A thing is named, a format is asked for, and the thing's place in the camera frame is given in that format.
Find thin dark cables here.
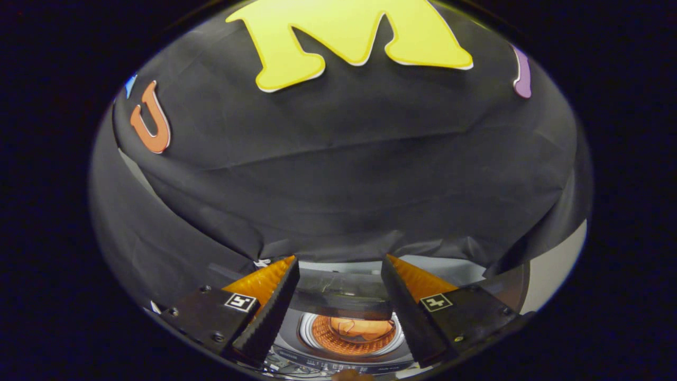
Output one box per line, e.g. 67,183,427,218
263,353,299,377

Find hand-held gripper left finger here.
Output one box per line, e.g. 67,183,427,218
159,256,300,366

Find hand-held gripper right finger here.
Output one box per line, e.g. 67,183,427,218
381,254,522,368

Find grey cabinet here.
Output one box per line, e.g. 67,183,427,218
465,220,588,315

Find grey washing machine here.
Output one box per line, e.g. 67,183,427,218
262,255,484,377

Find orange polo shirt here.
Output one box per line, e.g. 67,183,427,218
329,316,395,342

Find black backdrop cloth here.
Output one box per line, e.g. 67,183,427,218
89,0,593,310

